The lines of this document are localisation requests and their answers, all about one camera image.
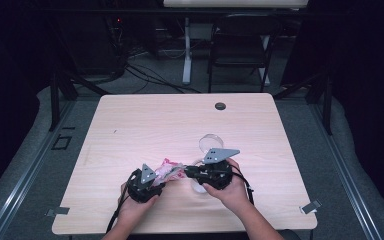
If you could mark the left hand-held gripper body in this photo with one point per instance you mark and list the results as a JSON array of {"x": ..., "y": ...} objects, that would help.
[{"x": 143, "y": 190}]

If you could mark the metal floor rail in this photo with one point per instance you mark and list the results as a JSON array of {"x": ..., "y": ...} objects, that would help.
[
  {"x": 346, "y": 176},
  {"x": 23, "y": 180}
]

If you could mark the black metal stand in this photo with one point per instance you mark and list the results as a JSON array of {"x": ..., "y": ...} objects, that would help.
[
  {"x": 326, "y": 100},
  {"x": 55, "y": 96}
]

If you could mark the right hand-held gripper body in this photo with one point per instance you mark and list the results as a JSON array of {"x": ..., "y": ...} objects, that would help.
[{"x": 216, "y": 175}]

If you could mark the person's left hand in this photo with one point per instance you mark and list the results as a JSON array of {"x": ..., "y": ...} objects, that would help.
[{"x": 133, "y": 211}]

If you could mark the person's right hand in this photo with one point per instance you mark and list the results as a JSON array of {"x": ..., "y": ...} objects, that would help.
[{"x": 235, "y": 193}]

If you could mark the grey tape piece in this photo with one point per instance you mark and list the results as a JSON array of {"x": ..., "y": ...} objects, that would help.
[
  {"x": 310, "y": 206},
  {"x": 58, "y": 211}
]

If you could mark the dark computer case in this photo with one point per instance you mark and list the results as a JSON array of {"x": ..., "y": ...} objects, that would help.
[{"x": 100, "y": 43}]

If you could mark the black folding chair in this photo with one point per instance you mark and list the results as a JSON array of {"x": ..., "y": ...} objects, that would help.
[{"x": 243, "y": 36}]

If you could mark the dark round table grommet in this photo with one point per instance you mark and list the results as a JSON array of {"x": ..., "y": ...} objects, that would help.
[{"x": 220, "y": 106}]

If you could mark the clear plastic bag red print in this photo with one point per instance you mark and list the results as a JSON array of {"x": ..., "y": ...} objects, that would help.
[{"x": 171, "y": 168}]

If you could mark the black tape floor mark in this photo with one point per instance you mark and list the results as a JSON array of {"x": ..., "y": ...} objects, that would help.
[{"x": 61, "y": 142}]

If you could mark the clear jar with white powder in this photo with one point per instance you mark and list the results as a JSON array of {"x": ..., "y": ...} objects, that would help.
[{"x": 210, "y": 142}]

